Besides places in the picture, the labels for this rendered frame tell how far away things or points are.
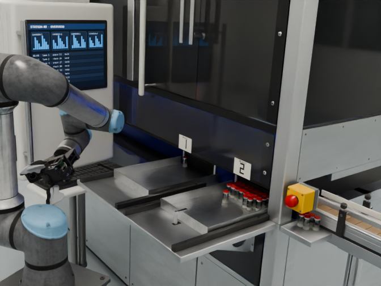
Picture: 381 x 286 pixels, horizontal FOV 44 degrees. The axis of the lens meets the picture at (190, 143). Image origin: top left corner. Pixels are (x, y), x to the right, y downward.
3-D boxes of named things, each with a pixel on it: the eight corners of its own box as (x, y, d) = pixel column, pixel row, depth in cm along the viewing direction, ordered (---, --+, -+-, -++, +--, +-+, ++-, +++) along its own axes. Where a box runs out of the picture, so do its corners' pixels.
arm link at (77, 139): (70, 120, 165) (74, 141, 169) (57, 136, 156) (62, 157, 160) (91, 121, 163) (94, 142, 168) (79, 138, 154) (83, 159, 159)
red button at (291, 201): (290, 202, 151) (292, 191, 150) (300, 207, 148) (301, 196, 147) (282, 205, 149) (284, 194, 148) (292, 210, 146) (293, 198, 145)
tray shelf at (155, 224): (173, 163, 215) (174, 159, 215) (290, 222, 163) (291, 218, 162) (76, 183, 187) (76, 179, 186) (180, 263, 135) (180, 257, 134)
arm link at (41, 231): (51, 270, 123) (50, 224, 119) (9, 259, 127) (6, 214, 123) (76, 249, 134) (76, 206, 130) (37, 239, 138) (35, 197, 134)
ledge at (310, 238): (306, 221, 165) (307, 216, 164) (337, 236, 155) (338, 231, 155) (279, 231, 157) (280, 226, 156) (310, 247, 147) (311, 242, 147)
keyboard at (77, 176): (108, 163, 227) (108, 158, 227) (126, 171, 218) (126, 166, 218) (32, 183, 199) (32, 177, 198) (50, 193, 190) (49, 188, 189)
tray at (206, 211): (231, 188, 186) (232, 180, 185) (280, 212, 166) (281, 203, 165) (160, 207, 165) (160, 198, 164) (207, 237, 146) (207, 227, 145)
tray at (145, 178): (180, 163, 211) (181, 155, 210) (217, 181, 192) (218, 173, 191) (113, 176, 191) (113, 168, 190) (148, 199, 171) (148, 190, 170)
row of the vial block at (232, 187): (228, 193, 180) (229, 182, 178) (262, 210, 166) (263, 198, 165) (224, 194, 178) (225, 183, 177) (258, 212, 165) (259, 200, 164)
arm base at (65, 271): (49, 308, 123) (47, 276, 120) (7, 290, 130) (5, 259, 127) (85, 280, 136) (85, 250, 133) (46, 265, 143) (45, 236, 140)
